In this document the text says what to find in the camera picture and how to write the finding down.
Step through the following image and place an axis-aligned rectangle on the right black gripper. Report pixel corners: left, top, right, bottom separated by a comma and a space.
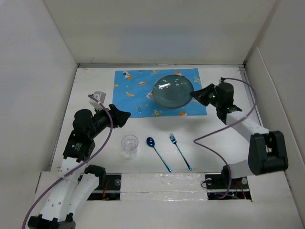
190, 83, 222, 108

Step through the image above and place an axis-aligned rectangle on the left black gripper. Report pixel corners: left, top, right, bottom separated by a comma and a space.
88, 103, 130, 139

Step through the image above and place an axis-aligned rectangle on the clear plastic cup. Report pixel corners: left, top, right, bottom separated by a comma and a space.
121, 135, 139, 159

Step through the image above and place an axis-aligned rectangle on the teal ceramic plate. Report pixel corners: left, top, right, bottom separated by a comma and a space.
152, 74, 194, 109

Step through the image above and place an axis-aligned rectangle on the blue metal spoon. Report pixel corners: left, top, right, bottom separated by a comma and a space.
146, 137, 172, 173

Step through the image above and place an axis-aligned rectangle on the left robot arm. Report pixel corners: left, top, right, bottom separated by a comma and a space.
22, 103, 131, 229

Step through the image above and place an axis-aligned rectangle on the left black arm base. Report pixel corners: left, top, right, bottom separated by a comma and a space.
88, 173, 122, 201

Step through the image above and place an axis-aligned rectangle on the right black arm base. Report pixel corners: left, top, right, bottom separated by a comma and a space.
201, 166, 252, 200

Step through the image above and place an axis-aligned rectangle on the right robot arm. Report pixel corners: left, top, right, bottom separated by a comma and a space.
190, 82, 289, 188

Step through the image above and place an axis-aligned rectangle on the blue metal fork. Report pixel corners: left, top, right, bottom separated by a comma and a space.
169, 133, 192, 171

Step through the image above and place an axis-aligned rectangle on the white foam front barrier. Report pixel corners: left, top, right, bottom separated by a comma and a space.
120, 173, 208, 202

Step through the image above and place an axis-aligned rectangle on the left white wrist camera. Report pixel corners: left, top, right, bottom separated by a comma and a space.
89, 91, 106, 110

